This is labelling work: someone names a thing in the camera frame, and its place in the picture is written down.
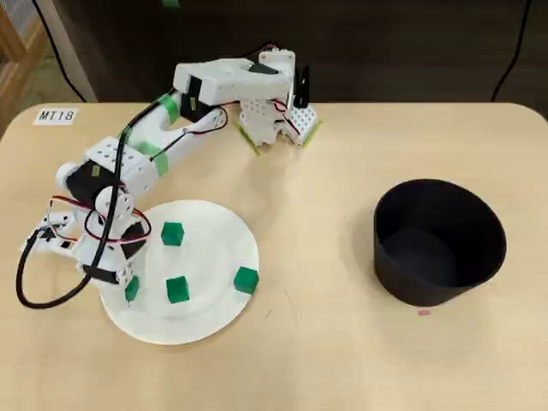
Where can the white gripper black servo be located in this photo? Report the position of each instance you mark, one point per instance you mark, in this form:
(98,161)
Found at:
(112,274)

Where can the green cube block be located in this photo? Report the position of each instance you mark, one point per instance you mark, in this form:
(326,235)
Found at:
(177,290)
(172,234)
(246,280)
(133,289)

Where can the white MT18 label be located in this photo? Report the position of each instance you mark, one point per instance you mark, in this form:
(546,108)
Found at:
(55,116)

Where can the light wooden furniture frame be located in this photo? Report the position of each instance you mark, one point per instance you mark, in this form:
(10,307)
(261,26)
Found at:
(17,64)

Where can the black round pot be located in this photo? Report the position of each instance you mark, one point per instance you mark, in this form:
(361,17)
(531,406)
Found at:
(432,282)

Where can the white paper plate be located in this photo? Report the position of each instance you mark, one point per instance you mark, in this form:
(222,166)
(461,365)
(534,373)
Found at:
(205,257)

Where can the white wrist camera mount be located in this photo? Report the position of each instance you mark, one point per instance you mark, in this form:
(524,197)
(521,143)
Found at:
(53,240)

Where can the small pink tape mark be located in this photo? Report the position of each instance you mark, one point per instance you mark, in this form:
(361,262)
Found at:
(425,312)

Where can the grey metal post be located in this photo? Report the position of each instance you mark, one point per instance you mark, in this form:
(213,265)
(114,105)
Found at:
(70,51)

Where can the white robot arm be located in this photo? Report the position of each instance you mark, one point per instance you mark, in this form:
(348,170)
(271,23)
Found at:
(180,141)

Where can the green tape piece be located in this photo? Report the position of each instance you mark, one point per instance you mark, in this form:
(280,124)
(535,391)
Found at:
(170,3)

